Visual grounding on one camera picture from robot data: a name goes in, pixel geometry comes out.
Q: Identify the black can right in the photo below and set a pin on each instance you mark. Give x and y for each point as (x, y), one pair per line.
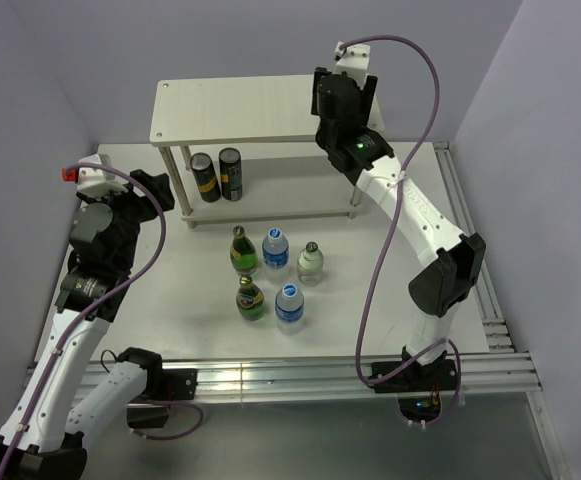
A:
(230, 174)

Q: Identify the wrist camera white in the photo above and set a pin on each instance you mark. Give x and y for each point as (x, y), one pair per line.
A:
(352, 61)
(92, 182)

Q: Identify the green glass bottle back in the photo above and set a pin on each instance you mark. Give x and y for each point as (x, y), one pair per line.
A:
(243, 254)

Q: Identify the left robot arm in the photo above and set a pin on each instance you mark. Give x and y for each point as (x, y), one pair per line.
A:
(47, 435)

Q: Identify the water bottle blue label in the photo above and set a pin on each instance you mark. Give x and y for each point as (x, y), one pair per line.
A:
(275, 249)
(289, 309)

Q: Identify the water bottle blue label back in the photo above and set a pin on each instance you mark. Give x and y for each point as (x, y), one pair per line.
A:
(275, 249)

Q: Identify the aluminium rail frame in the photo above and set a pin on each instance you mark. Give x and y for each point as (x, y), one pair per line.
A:
(184, 309)

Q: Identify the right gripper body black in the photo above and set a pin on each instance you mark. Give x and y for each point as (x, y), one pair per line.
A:
(368, 94)

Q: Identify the water bottle blue label front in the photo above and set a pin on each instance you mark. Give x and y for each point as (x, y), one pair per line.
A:
(289, 309)

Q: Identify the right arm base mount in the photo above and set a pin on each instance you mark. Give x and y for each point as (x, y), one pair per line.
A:
(419, 388)

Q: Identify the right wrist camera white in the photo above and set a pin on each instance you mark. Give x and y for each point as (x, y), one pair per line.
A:
(352, 61)

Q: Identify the black can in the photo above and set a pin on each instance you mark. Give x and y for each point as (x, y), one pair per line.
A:
(205, 177)
(230, 174)

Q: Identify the clear glass bottle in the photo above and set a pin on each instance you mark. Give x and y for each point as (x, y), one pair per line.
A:
(310, 264)

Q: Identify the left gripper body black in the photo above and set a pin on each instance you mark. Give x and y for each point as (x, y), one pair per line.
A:
(128, 210)

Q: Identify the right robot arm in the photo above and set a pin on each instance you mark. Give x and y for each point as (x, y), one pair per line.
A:
(451, 260)

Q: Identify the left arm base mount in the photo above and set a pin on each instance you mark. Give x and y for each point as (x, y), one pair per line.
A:
(175, 385)

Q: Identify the green Perrier bottle front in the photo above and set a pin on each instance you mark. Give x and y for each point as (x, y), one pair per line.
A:
(250, 299)

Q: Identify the black can left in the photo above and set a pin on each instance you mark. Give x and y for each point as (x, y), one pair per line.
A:
(205, 177)

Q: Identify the white two-tier shelf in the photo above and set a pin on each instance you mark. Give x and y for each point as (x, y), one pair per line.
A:
(268, 120)

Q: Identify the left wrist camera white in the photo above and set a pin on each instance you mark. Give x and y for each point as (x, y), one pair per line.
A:
(92, 182)

